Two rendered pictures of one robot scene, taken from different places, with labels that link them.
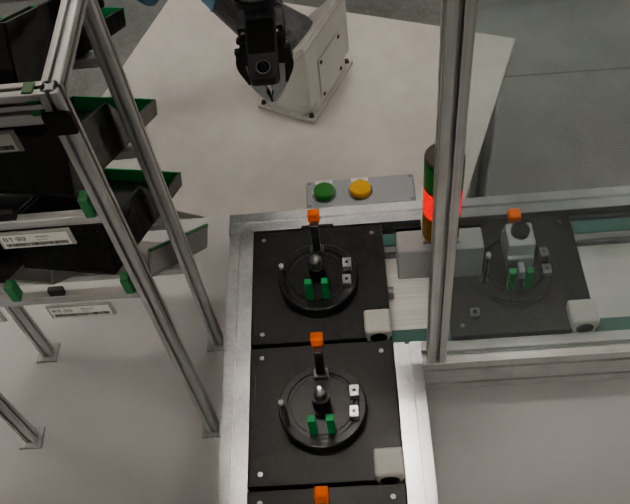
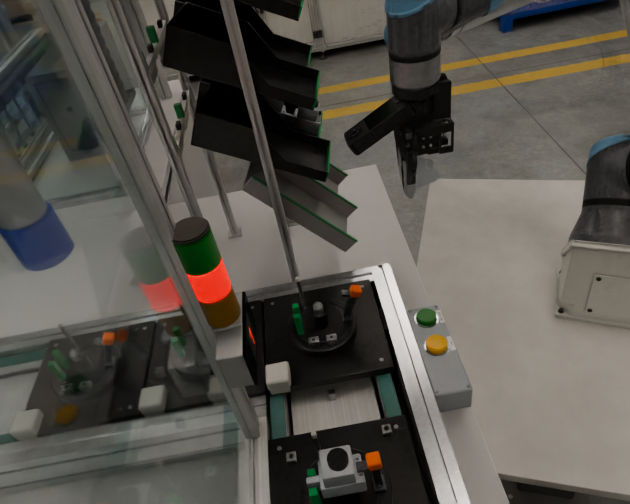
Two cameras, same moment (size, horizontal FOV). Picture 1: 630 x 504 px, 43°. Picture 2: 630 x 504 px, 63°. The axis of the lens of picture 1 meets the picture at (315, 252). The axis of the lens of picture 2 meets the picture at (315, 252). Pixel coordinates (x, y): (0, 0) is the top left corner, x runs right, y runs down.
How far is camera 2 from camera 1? 1.09 m
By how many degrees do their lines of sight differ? 56
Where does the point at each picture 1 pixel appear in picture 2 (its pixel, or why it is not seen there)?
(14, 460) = (222, 230)
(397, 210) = (418, 380)
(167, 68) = (577, 204)
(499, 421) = not seen: outside the picture
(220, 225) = (409, 277)
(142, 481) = not seen: hidden behind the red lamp
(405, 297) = (331, 410)
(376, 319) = (277, 371)
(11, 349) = not seen: hidden behind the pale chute
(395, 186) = (449, 374)
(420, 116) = (613, 413)
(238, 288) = (320, 284)
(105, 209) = (138, 71)
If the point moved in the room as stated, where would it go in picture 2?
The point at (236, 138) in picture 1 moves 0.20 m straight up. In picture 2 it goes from (511, 266) to (519, 199)
